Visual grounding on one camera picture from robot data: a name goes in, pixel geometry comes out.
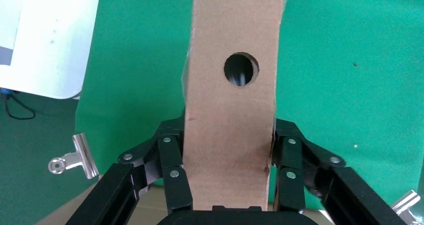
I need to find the silver binder clip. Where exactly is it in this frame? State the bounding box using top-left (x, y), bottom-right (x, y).
top-left (47, 133), bottom-right (100, 180)
top-left (389, 189), bottom-right (422, 225)

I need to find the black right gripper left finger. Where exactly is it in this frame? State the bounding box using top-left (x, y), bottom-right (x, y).
top-left (65, 115), bottom-right (194, 225)

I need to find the small cardboard box with hole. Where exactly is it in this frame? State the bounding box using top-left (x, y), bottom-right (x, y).
top-left (181, 0), bottom-right (286, 213)

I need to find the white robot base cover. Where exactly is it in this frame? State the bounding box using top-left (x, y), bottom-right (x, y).
top-left (0, 0), bottom-right (102, 101)

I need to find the large green table cloth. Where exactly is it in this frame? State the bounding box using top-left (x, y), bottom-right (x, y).
top-left (75, 0), bottom-right (424, 214)

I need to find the thin black floor cable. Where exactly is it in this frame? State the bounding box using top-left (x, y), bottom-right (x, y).
top-left (0, 88), bottom-right (37, 121)

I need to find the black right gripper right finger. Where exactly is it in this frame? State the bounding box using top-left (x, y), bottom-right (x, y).
top-left (271, 118), bottom-right (409, 225)

